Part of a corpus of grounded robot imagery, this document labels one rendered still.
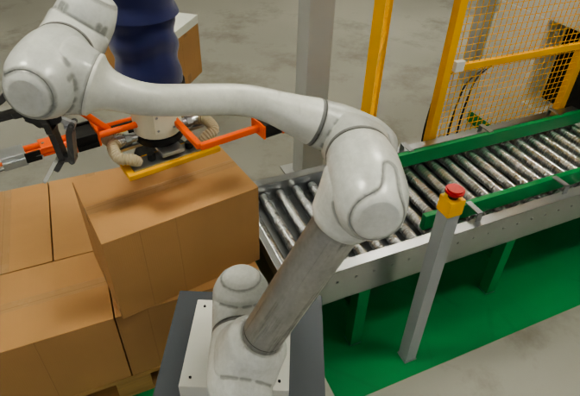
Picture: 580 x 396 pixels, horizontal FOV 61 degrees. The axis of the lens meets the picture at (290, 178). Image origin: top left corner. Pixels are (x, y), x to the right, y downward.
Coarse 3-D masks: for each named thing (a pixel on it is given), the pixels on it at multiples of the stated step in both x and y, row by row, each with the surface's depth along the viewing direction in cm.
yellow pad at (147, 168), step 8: (184, 144) 177; (152, 152) 168; (184, 152) 173; (192, 152) 173; (200, 152) 174; (208, 152) 175; (216, 152) 178; (144, 160) 168; (152, 160) 168; (160, 160) 169; (168, 160) 169; (176, 160) 170; (184, 160) 171; (128, 168) 166; (136, 168) 165; (144, 168) 165; (152, 168) 166; (160, 168) 167; (128, 176) 163; (136, 176) 163; (144, 176) 165
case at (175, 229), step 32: (192, 160) 201; (224, 160) 202; (96, 192) 183; (128, 192) 184; (160, 192) 184; (192, 192) 185; (224, 192) 185; (256, 192) 190; (96, 224) 170; (128, 224) 170; (160, 224) 171; (192, 224) 180; (224, 224) 189; (256, 224) 200; (96, 256) 205; (128, 256) 171; (160, 256) 179; (192, 256) 189; (224, 256) 199; (256, 256) 210; (128, 288) 179; (160, 288) 188
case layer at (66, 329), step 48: (0, 192) 244; (48, 192) 247; (0, 240) 218; (48, 240) 219; (0, 288) 197; (48, 288) 197; (96, 288) 198; (192, 288) 199; (0, 336) 179; (48, 336) 179; (96, 336) 189; (144, 336) 200; (0, 384) 183; (48, 384) 193; (96, 384) 205
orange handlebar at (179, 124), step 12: (120, 120) 167; (108, 132) 162; (120, 132) 165; (240, 132) 163; (252, 132) 165; (36, 144) 155; (48, 144) 154; (192, 144) 159; (204, 144) 157; (216, 144) 159
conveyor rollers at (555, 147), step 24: (504, 144) 292; (528, 144) 299; (552, 144) 293; (576, 144) 299; (408, 168) 269; (432, 168) 273; (456, 168) 270; (504, 168) 272; (528, 168) 271; (552, 168) 275; (312, 192) 252; (432, 192) 252; (480, 192) 255; (552, 192) 256; (288, 216) 239; (408, 216) 239; (288, 240) 222
